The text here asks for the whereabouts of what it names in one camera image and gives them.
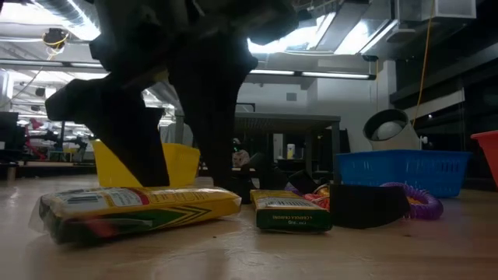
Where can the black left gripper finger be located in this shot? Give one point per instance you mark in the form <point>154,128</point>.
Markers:
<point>210,116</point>
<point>109,109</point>

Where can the yellow plastic basket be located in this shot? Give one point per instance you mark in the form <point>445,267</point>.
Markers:
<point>183,163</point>

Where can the yellow green crayon pack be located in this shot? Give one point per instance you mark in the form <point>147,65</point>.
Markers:
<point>288,215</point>
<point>136,210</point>

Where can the purple coil wristband keyring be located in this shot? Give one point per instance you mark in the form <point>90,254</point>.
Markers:
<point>432,208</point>
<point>290,189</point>

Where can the blue plastic basket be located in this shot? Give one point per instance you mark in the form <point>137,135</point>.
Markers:
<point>389,167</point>

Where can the yellow coil wristband keyring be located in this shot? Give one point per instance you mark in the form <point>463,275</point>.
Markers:
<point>414,201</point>

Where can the orange plastic basket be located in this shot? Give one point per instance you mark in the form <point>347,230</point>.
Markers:
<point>490,151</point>

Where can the person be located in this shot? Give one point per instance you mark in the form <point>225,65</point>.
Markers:
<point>240,157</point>

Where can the white bottle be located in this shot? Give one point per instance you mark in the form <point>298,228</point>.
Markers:
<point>291,151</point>

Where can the ceiling tube light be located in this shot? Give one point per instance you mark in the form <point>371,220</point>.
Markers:
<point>334,75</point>

